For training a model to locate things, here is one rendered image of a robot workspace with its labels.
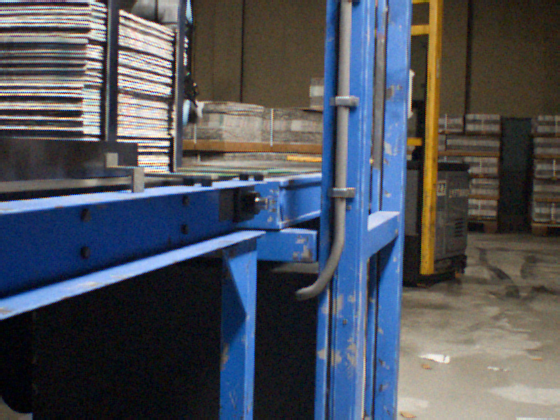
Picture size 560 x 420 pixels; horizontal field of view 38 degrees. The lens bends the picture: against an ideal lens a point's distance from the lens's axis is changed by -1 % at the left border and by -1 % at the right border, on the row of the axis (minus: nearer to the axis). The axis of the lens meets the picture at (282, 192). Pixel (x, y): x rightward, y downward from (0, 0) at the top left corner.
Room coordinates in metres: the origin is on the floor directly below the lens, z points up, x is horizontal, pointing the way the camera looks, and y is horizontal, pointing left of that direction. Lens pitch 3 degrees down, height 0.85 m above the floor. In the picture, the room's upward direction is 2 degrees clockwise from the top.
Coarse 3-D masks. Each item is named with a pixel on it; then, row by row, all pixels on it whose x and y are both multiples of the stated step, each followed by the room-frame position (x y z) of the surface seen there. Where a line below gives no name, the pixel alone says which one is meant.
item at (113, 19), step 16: (112, 0) 1.20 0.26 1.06; (112, 16) 1.20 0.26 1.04; (112, 32) 1.20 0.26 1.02; (112, 48) 1.21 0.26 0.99; (176, 48) 1.45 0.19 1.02; (112, 64) 1.21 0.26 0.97; (176, 64) 1.45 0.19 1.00; (112, 80) 1.21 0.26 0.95; (176, 80) 1.45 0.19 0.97; (112, 96) 1.21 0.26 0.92; (176, 96) 1.45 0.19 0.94; (112, 112) 1.21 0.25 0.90; (176, 112) 1.45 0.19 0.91; (112, 128) 1.21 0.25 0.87; (176, 128) 1.45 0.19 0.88; (176, 144) 1.45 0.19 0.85; (176, 160) 1.45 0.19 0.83
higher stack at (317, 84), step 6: (312, 78) 4.95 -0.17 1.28; (318, 78) 4.92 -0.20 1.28; (312, 84) 4.95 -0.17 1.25; (318, 84) 4.92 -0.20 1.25; (312, 90) 4.94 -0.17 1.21; (318, 90) 4.92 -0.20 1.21; (372, 90) 4.83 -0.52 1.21; (312, 96) 4.94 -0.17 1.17; (318, 96) 4.91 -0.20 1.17; (372, 96) 4.82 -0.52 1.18; (312, 102) 4.94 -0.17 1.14; (318, 102) 4.91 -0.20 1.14; (372, 102) 4.82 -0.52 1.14; (372, 120) 4.82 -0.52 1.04; (372, 126) 4.82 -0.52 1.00; (372, 132) 4.83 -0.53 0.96; (372, 138) 4.84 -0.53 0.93; (366, 270) 4.83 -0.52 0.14; (366, 276) 4.81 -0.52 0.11; (366, 282) 4.82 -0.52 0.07; (366, 288) 4.82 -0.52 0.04
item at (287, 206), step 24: (192, 168) 1.89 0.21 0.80; (216, 168) 1.95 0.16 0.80; (240, 168) 2.01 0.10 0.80; (264, 168) 2.08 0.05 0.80; (288, 168) 2.15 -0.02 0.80; (264, 192) 1.52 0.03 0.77; (288, 192) 1.58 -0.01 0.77; (312, 192) 1.78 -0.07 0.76; (264, 216) 1.52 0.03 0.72; (288, 216) 1.58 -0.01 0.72; (312, 216) 1.76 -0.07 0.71
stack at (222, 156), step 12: (192, 156) 3.94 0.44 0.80; (204, 156) 3.89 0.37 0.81; (216, 156) 3.84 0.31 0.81; (228, 156) 3.79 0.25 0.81; (240, 156) 3.86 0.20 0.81; (252, 156) 3.94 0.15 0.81; (264, 156) 4.00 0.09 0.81; (276, 156) 4.09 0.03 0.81; (300, 156) 4.25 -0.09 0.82; (312, 156) 4.35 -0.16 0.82
